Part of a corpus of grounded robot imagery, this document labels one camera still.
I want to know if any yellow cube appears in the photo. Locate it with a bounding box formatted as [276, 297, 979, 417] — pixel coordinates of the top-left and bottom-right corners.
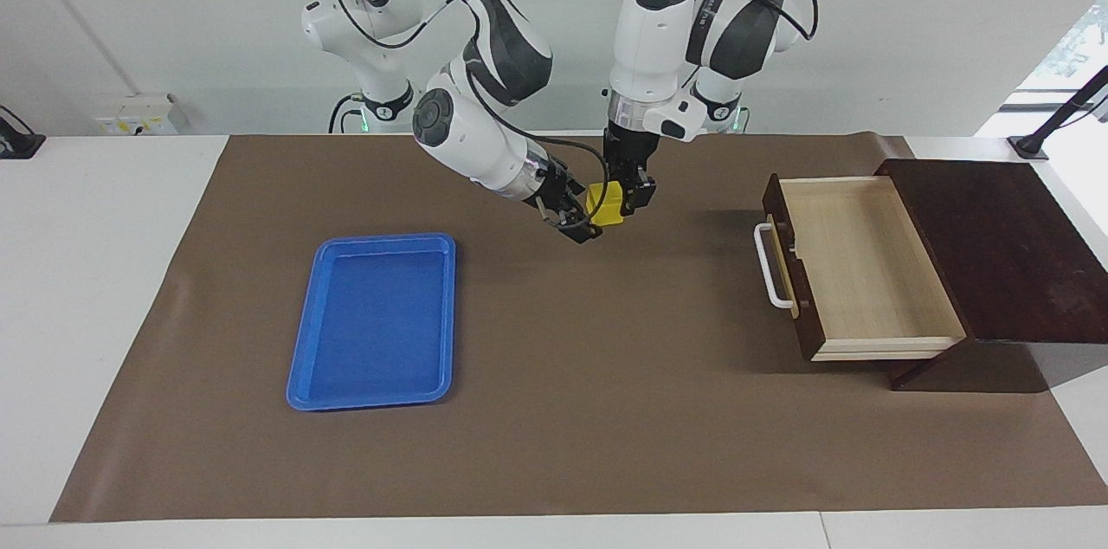
[586, 180, 627, 228]

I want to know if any wooden drawer with white handle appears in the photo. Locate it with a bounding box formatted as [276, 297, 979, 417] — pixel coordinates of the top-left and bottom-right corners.
[753, 174, 969, 364]

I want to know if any brown table mat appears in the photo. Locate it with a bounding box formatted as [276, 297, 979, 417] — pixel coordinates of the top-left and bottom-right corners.
[49, 131, 1108, 524]

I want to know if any blue plastic tray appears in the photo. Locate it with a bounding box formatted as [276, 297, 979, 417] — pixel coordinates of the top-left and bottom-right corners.
[286, 232, 458, 412]

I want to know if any dark brown wooden cabinet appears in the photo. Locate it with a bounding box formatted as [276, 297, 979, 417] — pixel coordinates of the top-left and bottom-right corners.
[873, 157, 1108, 393]

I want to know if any bright window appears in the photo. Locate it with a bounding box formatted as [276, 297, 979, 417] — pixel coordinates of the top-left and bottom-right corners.
[973, 0, 1108, 139]

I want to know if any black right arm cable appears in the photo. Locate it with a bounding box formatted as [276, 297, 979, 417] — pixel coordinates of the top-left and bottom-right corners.
[280, 0, 612, 226]

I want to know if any white wall socket box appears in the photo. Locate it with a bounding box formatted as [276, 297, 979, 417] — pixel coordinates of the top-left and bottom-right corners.
[93, 94, 189, 137]

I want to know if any black camera stand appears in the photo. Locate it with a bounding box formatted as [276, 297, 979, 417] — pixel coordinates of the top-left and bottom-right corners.
[0, 105, 47, 161]
[1008, 64, 1108, 162]

